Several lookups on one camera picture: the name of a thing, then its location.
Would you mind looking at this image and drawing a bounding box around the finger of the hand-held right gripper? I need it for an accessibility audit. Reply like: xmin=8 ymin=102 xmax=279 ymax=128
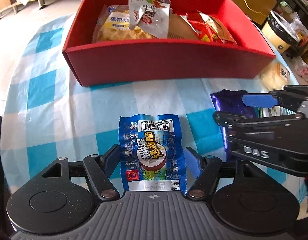
xmin=242 ymin=85 xmax=308 ymax=115
xmin=213 ymin=111 xmax=308 ymax=137

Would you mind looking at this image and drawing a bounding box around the white red crinkled snack packet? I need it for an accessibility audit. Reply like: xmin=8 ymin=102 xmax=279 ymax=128
xmin=128 ymin=0 xmax=171 ymax=39

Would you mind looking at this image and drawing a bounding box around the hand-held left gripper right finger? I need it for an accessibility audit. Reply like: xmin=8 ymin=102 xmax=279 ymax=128
xmin=185 ymin=146 xmax=259 ymax=201

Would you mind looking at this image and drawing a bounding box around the blue white checkered tablecloth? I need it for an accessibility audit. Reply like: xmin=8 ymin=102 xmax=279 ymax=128
xmin=0 ymin=12 xmax=308 ymax=205

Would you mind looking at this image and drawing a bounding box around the blue sausage packet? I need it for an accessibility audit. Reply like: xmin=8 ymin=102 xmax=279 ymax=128
xmin=118 ymin=114 xmax=188 ymax=192

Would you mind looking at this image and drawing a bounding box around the purple snack packet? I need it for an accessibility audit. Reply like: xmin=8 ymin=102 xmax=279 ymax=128
xmin=210 ymin=90 xmax=258 ymax=155

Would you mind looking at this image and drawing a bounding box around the black metal shelf rack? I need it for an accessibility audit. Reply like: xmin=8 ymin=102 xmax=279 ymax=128
xmin=276 ymin=0 xmax=308 ymax=30

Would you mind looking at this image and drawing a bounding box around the green white snack packet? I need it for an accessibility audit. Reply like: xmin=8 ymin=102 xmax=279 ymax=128
xmin=256 ymin=106 xmax=294 ymax=118

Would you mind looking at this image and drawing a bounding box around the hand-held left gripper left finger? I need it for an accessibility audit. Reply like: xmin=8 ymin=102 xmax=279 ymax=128
xmin=42 ymin=144 xmax=120 ymax=201

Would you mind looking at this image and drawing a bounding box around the yellow bread packet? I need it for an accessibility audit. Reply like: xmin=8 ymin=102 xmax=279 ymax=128
xmin=93 ymin=4 xmax=159 ymax=43

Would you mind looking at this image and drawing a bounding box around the red tan snack packet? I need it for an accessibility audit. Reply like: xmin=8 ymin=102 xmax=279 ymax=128
xmin=196 ymin=10 xmax=238 ymax=45

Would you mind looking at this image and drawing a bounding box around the red cardboard box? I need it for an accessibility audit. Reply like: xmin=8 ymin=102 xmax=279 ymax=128
xmin=62 ymin=0 xmax=276 ymax=87

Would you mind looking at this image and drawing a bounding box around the clear plastic bag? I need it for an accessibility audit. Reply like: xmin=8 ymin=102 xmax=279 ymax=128
xmin=292 ymin=56 xmax=308 ymax=83

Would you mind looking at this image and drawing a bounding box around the yellow trash bin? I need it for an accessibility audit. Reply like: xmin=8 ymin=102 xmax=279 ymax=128
xmin=261 ymin=10 xmax=303 ymax=54

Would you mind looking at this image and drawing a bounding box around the wooden tv stand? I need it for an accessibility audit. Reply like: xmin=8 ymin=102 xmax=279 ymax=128
xmin=0 ymin=0 xmax=278 ymax=27

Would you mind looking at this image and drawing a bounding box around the pale bread packet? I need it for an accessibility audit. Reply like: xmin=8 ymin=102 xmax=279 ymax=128
xmin=260 ymin=61 xmax=292 ymax=92

